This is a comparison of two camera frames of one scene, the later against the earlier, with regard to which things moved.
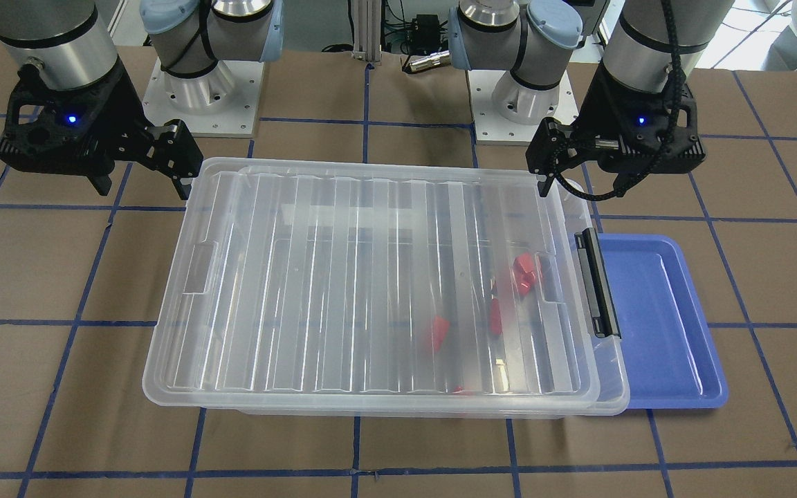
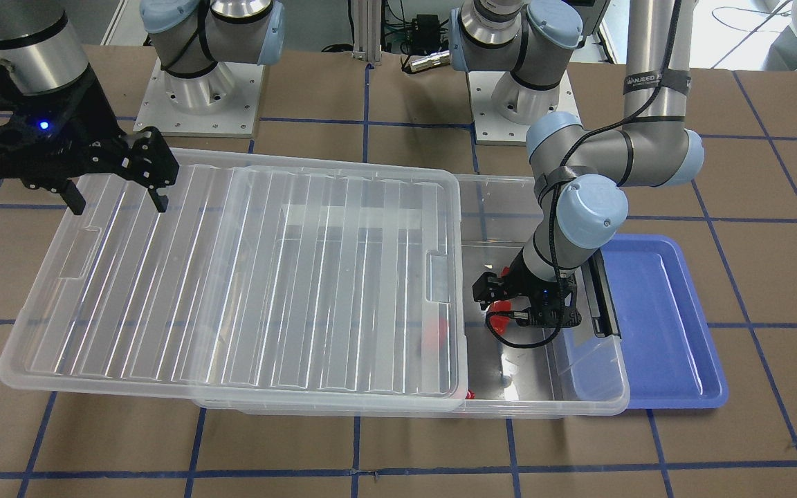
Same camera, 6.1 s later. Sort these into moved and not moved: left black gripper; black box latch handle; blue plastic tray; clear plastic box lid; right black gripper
Moved: left black gripper; clear plastic box lid; right black gripper
Not moved: black box latch handle; blue plastic tray
